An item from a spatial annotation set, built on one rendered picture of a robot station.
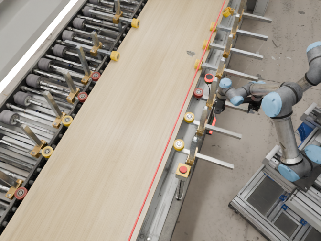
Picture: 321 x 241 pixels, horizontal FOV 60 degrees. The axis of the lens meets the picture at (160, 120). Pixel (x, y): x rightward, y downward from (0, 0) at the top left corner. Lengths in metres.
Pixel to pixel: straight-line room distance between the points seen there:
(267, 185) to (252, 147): 0.53
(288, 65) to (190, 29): 1.66
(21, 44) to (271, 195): 2.48
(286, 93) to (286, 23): 3.12
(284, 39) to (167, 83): 2.39
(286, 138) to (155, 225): 1.09
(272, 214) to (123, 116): 1.53
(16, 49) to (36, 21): 0.07
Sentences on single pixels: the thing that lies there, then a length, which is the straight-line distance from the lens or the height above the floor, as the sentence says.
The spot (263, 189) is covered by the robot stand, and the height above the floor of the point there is 0.21.
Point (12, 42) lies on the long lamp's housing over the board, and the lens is 0.57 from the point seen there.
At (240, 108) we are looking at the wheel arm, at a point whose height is 0.86.
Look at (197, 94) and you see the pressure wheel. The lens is 2.25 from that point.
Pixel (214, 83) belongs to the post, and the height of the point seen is 1.13.
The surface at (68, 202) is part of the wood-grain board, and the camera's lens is 1.97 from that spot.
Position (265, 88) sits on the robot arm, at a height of 1.39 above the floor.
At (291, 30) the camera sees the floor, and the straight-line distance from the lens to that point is 4.50.
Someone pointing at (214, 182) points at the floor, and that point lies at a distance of 2.89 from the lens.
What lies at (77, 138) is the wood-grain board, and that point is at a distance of 2.13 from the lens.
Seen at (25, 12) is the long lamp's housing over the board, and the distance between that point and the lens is 0.60.
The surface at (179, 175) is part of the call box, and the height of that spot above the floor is 1.21.
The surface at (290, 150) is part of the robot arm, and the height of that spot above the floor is 1.33.
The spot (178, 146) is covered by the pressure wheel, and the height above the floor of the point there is 0.91.
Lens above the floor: 2.70
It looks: 59 degrees down
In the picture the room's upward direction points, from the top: 2 degrees counter-clockwise
